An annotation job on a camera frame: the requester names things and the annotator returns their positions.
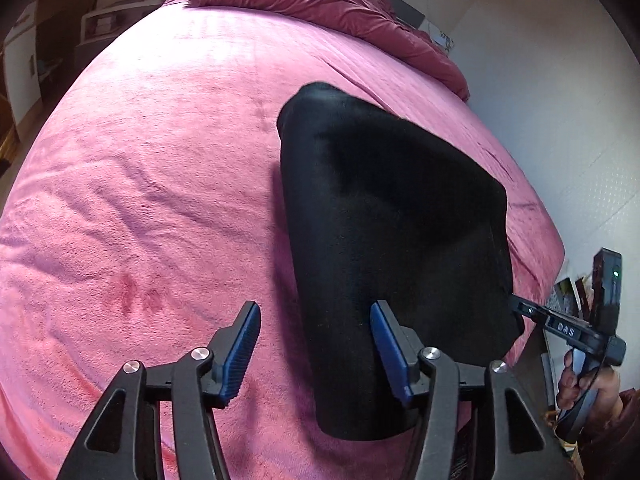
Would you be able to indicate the white cabinet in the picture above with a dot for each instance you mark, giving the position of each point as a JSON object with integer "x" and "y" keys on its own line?
{"x": 120, "y": 20}

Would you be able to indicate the black pants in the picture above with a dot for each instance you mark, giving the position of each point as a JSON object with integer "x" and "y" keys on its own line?
{"x": 390, "y": 220}

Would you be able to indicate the person's right forearm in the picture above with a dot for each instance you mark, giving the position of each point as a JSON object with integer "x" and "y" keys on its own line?
{"x": 617, "y": 440}

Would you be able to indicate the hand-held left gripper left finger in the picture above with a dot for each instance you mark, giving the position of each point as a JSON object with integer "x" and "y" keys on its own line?
{"x": 241, "y": 355}

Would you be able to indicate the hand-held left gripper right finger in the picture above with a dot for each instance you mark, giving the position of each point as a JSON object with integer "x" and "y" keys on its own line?
{"x": 387, "y": 350}

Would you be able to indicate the maroon duvet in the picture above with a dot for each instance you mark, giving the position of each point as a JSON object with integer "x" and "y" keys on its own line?
{"x": 325, "y": 0}

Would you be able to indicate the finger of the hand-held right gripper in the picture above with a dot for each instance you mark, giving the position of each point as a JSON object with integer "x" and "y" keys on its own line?
{"x": 525, "y": 307}

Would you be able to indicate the pink bed sheet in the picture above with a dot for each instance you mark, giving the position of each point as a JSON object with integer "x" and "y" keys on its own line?
{"x": 150, "y": 185}

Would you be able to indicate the person's right hand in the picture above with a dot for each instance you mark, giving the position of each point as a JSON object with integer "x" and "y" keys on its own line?
{"x": 565, "y": 385}

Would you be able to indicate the patterned small box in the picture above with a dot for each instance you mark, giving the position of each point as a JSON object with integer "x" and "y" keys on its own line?
{"x": 446, "y": 41}

